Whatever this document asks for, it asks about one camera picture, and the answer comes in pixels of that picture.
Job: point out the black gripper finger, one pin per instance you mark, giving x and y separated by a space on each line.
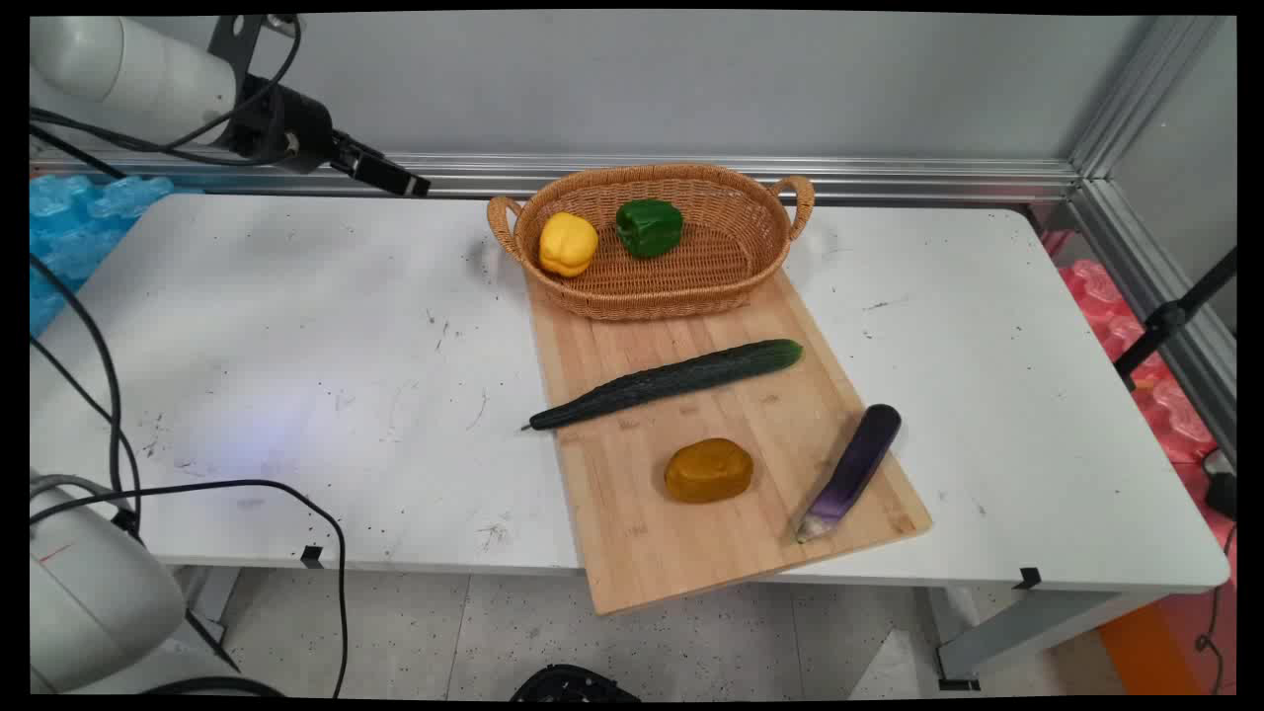
385 166
380 181

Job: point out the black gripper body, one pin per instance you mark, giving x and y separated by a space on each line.
281 123

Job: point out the ochre brown potato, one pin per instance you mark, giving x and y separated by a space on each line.
708 471

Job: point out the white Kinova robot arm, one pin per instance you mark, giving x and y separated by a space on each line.
118 69

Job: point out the yellow bell pepper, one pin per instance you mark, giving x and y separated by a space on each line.
568 245

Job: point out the blue bubble wrap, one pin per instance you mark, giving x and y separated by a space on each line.
69 227

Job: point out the green bell pepper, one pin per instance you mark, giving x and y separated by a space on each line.
649 227

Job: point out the long dark green cucumber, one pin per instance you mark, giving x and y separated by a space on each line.
671 380

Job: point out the black tape tab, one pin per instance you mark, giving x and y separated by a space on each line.
312 556
1028 578

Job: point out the wooden cutting board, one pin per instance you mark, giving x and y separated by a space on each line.
691 553

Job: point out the black round floor object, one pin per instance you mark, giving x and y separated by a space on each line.
573 683

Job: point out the purple eggplant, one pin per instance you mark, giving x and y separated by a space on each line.
859 459

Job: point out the pink bubble wrap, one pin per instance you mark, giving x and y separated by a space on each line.
1116 316

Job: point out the black tripod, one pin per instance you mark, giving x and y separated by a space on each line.
1170 316

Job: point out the black device beside table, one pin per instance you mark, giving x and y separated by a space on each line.
1223 484

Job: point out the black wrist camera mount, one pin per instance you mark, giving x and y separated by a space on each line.
240 39

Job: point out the horizontal aluminium frame rail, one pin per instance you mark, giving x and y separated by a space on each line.
889 180

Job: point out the upright aluminium frame post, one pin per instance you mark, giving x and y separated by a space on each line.
1136 99

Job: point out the slanted aluminium frame rail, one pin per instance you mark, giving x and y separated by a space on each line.
1155 296

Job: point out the grey table leg frame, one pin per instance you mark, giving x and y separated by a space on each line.
1027 632

